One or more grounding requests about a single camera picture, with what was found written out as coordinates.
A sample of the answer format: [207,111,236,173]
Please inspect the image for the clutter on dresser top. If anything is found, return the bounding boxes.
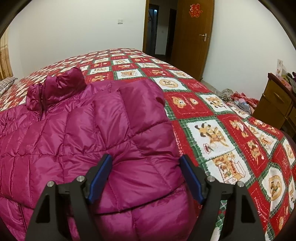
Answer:
[275,59,295,93]

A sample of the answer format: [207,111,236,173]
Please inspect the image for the red patchwork cartoon bedspread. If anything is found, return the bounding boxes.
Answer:
[1,49,295,240]

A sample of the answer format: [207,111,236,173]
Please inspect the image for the brown wooden dresser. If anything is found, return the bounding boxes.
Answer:
[252,73,295,139]

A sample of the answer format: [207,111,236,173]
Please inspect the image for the beige curtain right panel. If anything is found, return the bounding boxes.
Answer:
[0,29,13,80]

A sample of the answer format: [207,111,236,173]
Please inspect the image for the clothes pile on floor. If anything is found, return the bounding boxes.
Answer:
[215,89,259,115]

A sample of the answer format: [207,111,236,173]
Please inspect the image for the white wall switch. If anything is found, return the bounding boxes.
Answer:
[117,19,123,25]

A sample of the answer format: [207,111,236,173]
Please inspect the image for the red double happiness sticker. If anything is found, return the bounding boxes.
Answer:
[189,4,203,18]

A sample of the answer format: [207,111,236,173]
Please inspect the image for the brown wooden door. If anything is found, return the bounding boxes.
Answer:
[171,0,215,81]

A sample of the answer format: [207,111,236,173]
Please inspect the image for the silver door handle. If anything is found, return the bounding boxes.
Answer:
[200,34,207,42]

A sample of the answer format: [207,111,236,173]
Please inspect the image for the striped pillow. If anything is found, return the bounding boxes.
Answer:
[0,77,17,96]

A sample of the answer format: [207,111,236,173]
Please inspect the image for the magenta puffer jacket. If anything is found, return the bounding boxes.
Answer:
[1,68,196,240]

